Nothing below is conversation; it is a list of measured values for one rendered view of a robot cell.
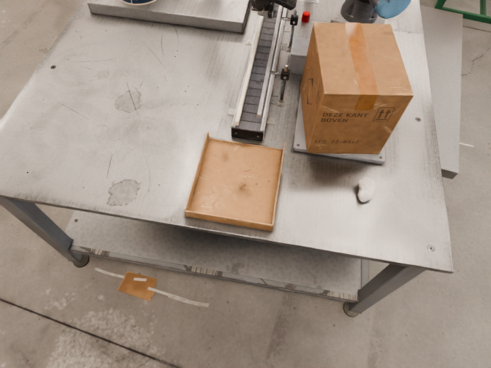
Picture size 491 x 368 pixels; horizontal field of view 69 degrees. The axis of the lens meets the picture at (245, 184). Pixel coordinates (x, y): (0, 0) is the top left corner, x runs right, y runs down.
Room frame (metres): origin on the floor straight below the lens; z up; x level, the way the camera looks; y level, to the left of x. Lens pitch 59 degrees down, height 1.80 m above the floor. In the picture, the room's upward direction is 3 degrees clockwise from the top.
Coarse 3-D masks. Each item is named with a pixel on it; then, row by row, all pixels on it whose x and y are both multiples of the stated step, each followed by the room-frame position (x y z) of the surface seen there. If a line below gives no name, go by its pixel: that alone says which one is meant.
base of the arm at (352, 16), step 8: (352, 0) 1.36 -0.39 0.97; (360, 0) 1.34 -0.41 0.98; (344, 8) 1.37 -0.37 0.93; (352, 8) 1.35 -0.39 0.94; (360, 8) 1.33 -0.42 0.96; (368, 8) 1.33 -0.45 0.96; (344, 16) 1.35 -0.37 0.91; (352, 16) 1.33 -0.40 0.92; (360, 16) 1.32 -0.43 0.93; (368, 16) 1.32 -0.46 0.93; (376, 16) 1.34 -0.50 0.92
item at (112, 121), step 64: (320, 0) 1.57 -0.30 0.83; (64, 64) 1.08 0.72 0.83; (128, 64) 1.09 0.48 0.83; (192, 64) 1.11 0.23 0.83; (0, 128) 0.75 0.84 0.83; (64, 128) 0.77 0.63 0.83; (128, 128) 0.78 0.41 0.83; (192, 128) 0.79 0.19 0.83; (0, 192) 0.51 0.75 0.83; (64, 192) 0.52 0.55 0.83; (128, 192) 0.53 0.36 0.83; (320, 192) 0.56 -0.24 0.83; (384, 192) 0.57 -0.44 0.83; (384, 256) 0.36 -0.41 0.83; (448, 256) 0.37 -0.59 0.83
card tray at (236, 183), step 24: (216, 144) 0.72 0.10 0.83; (240, 144) 0.73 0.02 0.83; (216, 168) 0.63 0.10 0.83; (240, 168) 0.63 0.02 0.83; (264, 168) 0.64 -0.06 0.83; (192, 192) 0.53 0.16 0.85; (216, 192) 0.54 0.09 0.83; (240, 192) 0.54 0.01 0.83; (264, 192) 0.55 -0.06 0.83; (192, 216) 0.45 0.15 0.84; (216, 216) 0.44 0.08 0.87; (240, 216) 0.46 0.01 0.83; (264, 216) 0.46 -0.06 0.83
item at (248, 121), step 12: (276, 12) 1.39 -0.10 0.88; (264, 24) 1.31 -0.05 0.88; (264, 36) 1.23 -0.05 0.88; (264, 48) 1.16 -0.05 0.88; (264, 60) 1.10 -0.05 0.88; (252, 72) 1.02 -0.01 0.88; (264, 72) 1.03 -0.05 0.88; (252, 84) 0.96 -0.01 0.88; (252, 96) 0.90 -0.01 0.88; (264, 96) 0.91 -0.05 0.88; (252, 108) 0.85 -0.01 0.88; (240, 120) 0.79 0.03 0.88; (252, 120) 0.79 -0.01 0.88
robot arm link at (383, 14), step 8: (368, 0) 1.28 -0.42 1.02; (376, 0) 1.21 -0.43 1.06; (384, 0) 1.18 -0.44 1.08; (392, 0) 1.18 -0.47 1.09; (400, 0) 1.19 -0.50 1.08; (408, 0) 1.20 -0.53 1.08; (376, 8) 1.20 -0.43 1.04; (384, 8) 1.18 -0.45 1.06; (392, 8) 1.19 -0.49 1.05; (400, 8) 1.20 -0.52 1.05; (384, 16) 1.19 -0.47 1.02; (392, 16) 1.20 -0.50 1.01
